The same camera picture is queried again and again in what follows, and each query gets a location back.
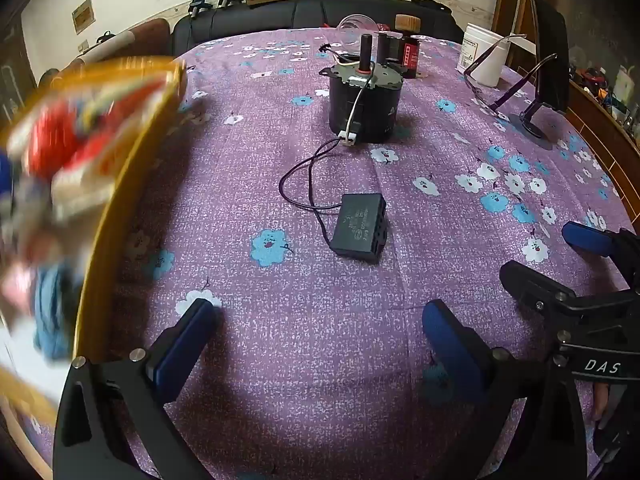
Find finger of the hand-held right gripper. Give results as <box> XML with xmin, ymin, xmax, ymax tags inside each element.
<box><xmin>499</xmin><ymin>259</ymin><xmax>581</xmax><ymax>318</ymax></box>
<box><xmin>561</xmin><ymin>220</ymin><xmax>640</xmax><ymax>271</ymax></box>

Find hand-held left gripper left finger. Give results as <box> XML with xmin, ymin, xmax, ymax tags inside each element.
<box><xmin>52</xmin><ymin>297</ymin><xmax>218</xmax><ymax>480</ymax></box>

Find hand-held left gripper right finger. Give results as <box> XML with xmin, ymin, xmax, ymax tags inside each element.
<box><xmin>421</xmin><ymin>299</ymin><xmax>588</xmax><ymax>480</ymax></box>

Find yellow cardboard box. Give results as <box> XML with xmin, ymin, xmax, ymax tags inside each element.
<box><xmin>0</xmin><ymin>55</ymin><xmax>190</xmax><ymax>426</ymax></box>

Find red plastic bag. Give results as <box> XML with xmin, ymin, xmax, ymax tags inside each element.
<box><xmin>22</xmin><ymin>100</ymin><xmax>116</xmax><ymax>176</ymax></box>

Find person's right hand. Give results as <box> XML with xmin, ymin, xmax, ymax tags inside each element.
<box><xmin>592</xmin><ymin>384</ymin><xmax>611</xmax><ymax>421</ymax></box>

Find cluttered wooden sideboard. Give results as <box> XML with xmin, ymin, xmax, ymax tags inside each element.
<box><xmin>565</xmin><ymin>50</ymin><xmax>640</xmax><ymax>196</ymax></box>

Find black capacitor box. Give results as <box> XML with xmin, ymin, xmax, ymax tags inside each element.
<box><xmin>328</xmin><ymin>192</ymin><xmax>388</xmax><ymax>263</ymax></box>

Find purple eyeglasses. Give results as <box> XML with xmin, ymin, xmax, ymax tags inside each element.
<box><xmin>462</xmin><ymin>34</ymin><xmax>558</xmax><ymax>121</ymax></box>

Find black mirror on stand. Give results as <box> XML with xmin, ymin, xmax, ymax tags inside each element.
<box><xmin>506</xmin><ymin>0</ymin><xmax>571</xmax><ymax>140</ymax></box>

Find purple floral tablecloth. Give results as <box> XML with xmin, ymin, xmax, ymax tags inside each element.
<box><xmin>30</xmin><ymin>22</ymin><xmax>640</xmax><ymax>480</ymax></box>

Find white plastic jar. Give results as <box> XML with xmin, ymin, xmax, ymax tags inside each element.
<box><xmin>457</xmin><ymin>24</ymin><xmax>512</xmax><ymax>88</ymax></box>

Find black cylindrical motor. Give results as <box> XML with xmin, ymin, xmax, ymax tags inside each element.
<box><xmin>320</xmin><ymin>34</ymin><xmax>403</xmax><ymax>143</ymax></box>

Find dark bottle with wooden cap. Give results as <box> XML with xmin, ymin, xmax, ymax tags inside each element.
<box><xmin>392</xmin><ymin>14</ymin><xmax>422</xmax><ymax>80</ymax></box>

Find brown armchair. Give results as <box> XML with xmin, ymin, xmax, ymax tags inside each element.
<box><xmin>37</xmin><ymin>17</ymin><xmax>173</xmax><ymax>86</ymax></box>

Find clear glass bowl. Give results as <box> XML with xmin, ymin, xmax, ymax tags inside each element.
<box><xmin>336</xmin><ymin>14</ymin><xmax>381</xmax><ymax>41</ymax></box>

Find dark wooden cabinet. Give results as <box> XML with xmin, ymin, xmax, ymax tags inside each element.
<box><xmin>0</xmin><ymin>10</ymin><xmax>38</xmax><ymax>126</ymax></box>

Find black sofa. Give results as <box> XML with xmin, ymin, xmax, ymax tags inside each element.
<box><xmin>172</xmin><ymin>0</ymin><xmax>466</xmax><ymax>58</ymax></box>

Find thin black cable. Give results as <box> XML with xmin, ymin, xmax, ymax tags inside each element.
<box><xmin>279</xmin><ymin>137</ymin><xmax>351</xmax><ymax>251</ymax></box>

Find yellow wall plaque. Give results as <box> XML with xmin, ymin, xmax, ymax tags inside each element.
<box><xmin>71</xmin><ymin>0</ymin><xmax>97</xmax><ymax>36</ymax></box>

